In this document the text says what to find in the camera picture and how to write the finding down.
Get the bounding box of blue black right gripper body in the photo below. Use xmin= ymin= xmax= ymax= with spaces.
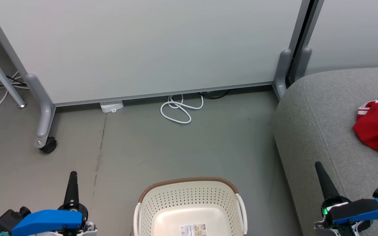
xmin=313 ymin=196 xmax=378 ymax=236

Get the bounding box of grey partition foot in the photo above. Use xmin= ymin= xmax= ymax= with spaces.
xmin=293 ymin=47 xmax=313 ymax=83
xmin=272 ymin=49 xmax=292 ymax=99

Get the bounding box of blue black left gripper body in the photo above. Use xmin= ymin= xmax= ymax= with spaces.
xmin=11 ymin=202 xmax=98 ymax=236

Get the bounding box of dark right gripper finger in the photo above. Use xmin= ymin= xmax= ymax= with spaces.
xmin=314 ymin=162 xmax=341 ymax=201

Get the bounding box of printed basket sticker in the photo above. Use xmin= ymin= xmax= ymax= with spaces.
xmin=179 ymin=224 xmax=207 ymax=236

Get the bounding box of white power adapter box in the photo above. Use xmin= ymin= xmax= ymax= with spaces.
xmin=99 ymin=100 xmax=124 ymax=114

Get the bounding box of grey partition leg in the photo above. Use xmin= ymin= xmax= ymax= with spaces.
xmin=25 ymin=73 xmax=57 ymax=149

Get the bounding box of wide white partition panel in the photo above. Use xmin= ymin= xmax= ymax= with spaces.
xmin=0 ymin=0 xmax=311 ymax=107

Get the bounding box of black caster wheel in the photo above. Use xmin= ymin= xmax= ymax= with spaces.
xmin=39 ymin=137 xmax=58 ymax=154

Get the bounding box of narrow white partition panel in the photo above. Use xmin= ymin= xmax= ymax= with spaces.
xmin=305 ymin=0 xmax=378 ymax=76

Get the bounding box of white coiled floor cable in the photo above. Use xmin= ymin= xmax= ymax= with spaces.
xmin=160 ymin=93 xmax=204 ymax=125

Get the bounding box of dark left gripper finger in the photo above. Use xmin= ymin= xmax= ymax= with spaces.
xmin=63 ymin=171 xmax=79 ymax=207

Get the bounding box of grey fabric sofa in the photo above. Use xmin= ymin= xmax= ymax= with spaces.
xmin=273 ymin=67 xmax=378 ymax=236

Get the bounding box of cream perforated laundry basket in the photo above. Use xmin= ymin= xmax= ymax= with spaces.
xmin=133 ymin=177 xmax=248 ymax=236

